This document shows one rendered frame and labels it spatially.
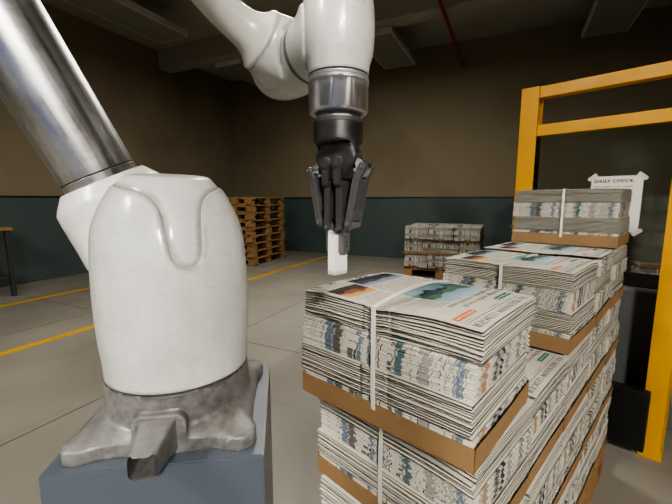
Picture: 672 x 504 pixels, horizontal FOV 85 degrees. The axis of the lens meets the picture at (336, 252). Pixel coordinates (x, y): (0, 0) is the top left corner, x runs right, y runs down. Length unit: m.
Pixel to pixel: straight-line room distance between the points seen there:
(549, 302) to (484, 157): 6.66
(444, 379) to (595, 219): 1.22
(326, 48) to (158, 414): 0.48
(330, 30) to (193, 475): 0.54
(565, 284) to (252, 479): 0.92
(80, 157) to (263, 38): 0.32
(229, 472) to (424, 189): 7.56
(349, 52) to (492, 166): 7.19
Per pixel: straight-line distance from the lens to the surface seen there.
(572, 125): 2.33
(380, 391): 0.70
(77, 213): 0.58
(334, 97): 0.55
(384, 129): 8.20
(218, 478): 0.43
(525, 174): 2.34
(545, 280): 1.15
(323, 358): 0.77
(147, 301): 0.39
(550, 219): 1.76
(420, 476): 0.79
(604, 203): 1.72
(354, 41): 0.57
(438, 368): 0.62
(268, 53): 0.68
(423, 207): 7.83
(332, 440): 0.92
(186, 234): 0.38
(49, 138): 0.60
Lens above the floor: 1.25
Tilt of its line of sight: 8 degrees down
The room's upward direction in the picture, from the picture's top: straight up
